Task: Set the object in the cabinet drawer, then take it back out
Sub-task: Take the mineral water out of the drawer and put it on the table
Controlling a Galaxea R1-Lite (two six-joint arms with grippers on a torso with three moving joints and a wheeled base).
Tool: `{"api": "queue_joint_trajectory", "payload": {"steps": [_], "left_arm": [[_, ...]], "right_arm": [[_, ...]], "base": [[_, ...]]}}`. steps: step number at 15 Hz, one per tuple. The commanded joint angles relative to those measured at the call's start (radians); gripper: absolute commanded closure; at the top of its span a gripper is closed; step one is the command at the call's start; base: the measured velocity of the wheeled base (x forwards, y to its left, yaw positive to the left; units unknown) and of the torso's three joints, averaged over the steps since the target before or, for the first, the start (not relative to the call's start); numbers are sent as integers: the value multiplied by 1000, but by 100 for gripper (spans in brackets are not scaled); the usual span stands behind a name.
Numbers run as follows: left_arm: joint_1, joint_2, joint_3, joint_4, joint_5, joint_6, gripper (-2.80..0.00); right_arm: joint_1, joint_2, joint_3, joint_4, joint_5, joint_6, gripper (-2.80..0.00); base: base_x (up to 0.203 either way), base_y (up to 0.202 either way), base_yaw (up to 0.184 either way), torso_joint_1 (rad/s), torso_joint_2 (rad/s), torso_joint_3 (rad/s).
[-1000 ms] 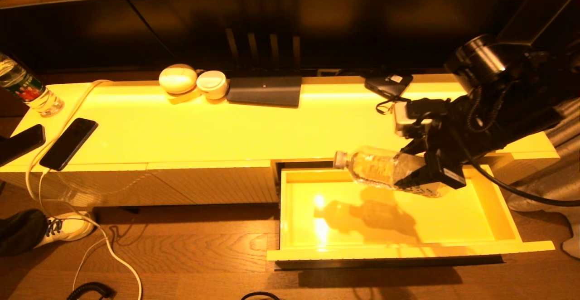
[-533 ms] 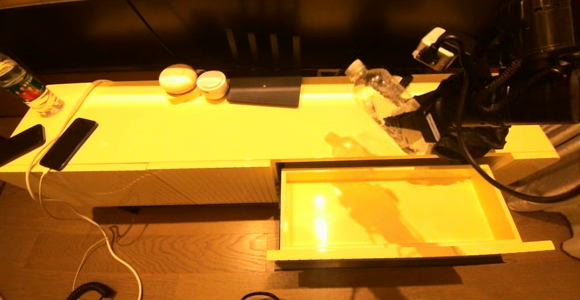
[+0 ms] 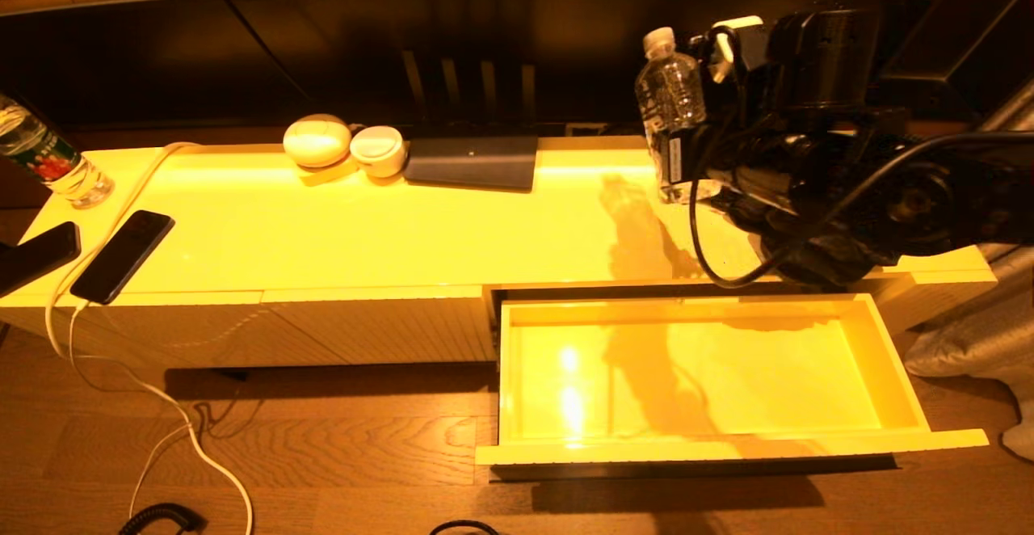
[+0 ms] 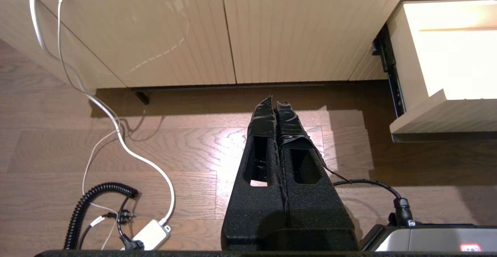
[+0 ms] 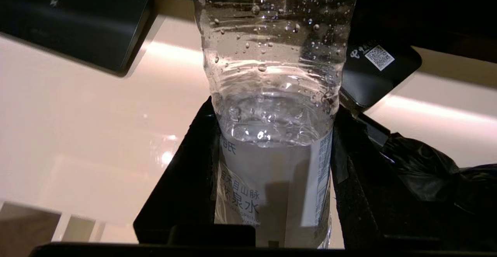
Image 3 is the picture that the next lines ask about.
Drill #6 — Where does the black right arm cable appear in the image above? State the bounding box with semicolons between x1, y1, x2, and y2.
688;26;1034;289

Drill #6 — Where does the dark grey antenna router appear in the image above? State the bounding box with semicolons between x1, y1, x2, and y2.
401;50;540;193

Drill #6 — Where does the black coiled cable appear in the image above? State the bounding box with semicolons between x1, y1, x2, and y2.
119;503;207;535

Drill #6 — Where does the black smartphone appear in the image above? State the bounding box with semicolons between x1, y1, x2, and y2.
0;221;82;300
69;210;175;305

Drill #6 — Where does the black television screen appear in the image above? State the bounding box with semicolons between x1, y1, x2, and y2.
0;0;962;133

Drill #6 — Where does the water bottle with colourful label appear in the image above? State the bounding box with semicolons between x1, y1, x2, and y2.
0;92;116;209

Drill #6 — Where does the dark wooden wall shelf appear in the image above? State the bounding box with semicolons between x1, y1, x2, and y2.
856;0;1034;124

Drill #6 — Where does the white oval device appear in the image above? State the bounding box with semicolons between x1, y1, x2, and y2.
282;114;353;169

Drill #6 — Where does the white round device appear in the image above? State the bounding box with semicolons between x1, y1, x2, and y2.
350;125;409;179

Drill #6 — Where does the thin white charging cable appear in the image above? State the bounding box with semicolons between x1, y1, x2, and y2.
68;302;195;520

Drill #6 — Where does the clear plastic water bottle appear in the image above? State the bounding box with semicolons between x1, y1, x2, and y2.
634;27;724;204

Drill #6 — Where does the black looped cable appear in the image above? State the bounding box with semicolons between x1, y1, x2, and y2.
428;520;502;535

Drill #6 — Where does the white cabinet drawer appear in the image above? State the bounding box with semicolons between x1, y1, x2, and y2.
475;280;990;469

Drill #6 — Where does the thick white charging cable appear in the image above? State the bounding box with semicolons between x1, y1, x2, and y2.
44;141;255;535

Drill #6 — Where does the cream ribbed sideboard cabinet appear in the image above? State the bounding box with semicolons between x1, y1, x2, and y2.
0;129;998;382

